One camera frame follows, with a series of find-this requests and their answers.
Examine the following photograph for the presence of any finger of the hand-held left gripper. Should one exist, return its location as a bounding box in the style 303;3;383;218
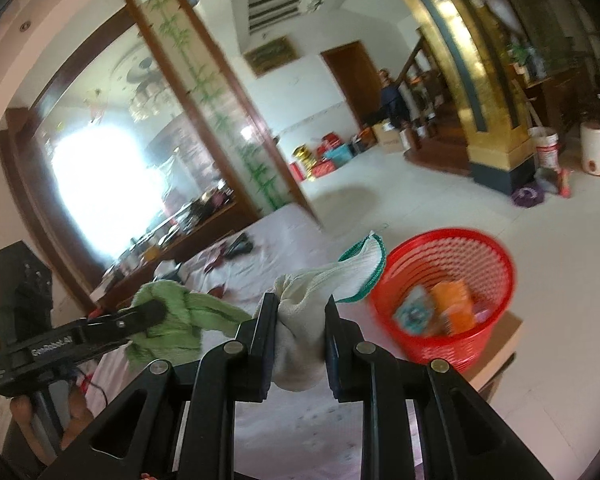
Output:
86;297;166;357

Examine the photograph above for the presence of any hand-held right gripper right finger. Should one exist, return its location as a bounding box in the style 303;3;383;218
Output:
325;295;556;480

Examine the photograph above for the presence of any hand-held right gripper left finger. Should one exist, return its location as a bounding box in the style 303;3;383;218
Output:
37;291;280;480

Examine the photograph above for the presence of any white cloth with green trim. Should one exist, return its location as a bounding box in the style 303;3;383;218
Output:
270;232;387;392

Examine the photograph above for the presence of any teal white packet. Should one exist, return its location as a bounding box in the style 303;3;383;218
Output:
394;285;434;334

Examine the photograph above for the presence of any yellow orange box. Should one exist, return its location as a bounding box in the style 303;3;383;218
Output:
431;280;475;337

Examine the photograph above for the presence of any red mesh wastebasket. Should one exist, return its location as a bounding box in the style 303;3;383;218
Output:
367;228;516;374

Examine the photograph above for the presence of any person's left hand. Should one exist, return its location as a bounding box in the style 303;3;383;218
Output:
7;390;94;464

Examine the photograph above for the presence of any dark green tissue box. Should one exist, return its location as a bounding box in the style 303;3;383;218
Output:
152;259;182;284

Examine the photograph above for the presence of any dark red packet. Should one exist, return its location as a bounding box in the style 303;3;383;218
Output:
204;247;229;274

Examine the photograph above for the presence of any black pistol-shaped tool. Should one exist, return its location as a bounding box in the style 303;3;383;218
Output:
225;237;254;260

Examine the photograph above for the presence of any cluttered wooden sideboard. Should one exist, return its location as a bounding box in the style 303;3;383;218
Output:
92;180;242;306

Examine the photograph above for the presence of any flat cardboard sheet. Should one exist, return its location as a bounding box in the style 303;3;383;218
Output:
459;310;524;392

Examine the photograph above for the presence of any pile of colourful gift bags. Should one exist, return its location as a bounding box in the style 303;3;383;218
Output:
290;130;376;181

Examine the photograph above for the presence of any butterfly decoration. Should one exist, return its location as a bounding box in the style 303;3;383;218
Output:
85;87;106;124

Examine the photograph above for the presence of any cardboard box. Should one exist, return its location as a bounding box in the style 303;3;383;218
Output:
371;121;406;155

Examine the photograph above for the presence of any wooden staircase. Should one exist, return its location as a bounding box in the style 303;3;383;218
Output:
397;27;474;177

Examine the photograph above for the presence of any glass chandelier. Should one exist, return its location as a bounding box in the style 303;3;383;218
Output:
127;57;172;122

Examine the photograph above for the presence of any bamboo painted glass panel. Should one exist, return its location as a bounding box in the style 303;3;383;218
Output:
140;0;302;212

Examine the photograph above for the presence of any purple bag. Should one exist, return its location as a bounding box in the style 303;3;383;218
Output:
511;185;546;209

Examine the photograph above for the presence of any wooden door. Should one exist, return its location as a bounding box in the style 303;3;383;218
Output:
321;42;384;129

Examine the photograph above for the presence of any golden pillar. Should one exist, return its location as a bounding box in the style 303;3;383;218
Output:
375;0;537;197

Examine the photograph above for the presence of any white bucket by pillar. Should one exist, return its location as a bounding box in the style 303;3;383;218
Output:
527;127;561;194

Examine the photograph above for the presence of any white cylindrical appliance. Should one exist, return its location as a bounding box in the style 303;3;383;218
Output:
579;121;600;177

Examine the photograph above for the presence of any potted green plant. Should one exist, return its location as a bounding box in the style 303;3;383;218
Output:
507;42;549;79

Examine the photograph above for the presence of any framed wall picture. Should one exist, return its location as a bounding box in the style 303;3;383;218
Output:
242;36;296;77

